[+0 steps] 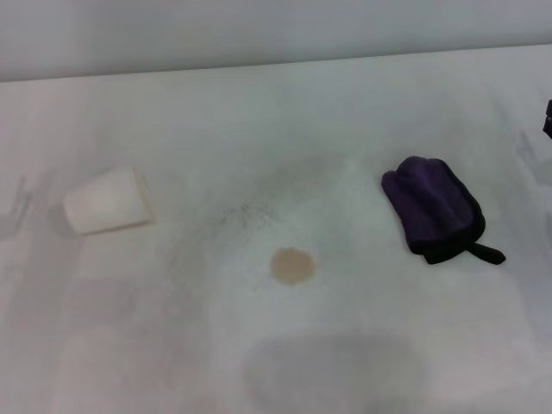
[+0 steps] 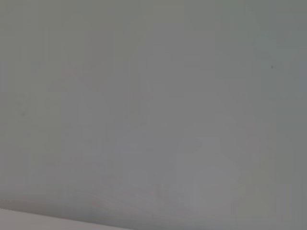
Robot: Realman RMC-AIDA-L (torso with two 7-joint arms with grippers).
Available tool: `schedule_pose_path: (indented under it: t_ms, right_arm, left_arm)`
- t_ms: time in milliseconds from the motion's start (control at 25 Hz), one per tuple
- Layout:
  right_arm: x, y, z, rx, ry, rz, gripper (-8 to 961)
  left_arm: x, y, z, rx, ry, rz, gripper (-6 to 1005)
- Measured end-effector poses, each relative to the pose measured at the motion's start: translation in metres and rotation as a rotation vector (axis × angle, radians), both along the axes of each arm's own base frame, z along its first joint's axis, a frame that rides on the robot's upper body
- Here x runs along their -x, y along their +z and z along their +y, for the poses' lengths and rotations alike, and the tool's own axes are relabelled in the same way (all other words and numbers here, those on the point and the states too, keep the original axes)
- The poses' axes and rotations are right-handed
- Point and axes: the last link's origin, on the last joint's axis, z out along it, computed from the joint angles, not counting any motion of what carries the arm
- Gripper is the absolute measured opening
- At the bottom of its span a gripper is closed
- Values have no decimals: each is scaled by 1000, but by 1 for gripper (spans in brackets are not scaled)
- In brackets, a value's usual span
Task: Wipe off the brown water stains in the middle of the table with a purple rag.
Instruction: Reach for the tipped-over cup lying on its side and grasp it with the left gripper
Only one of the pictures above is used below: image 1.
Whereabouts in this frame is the brown water stain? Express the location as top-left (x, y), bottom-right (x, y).
top-left (270, 246), bottom-right (317, 288)

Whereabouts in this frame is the white disposable cup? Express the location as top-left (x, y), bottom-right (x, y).
top-left (62, 166), bottom-right (157, 236)

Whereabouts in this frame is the purple rag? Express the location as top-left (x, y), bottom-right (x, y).
top-left (380, 155), bottom-right (507, 267)

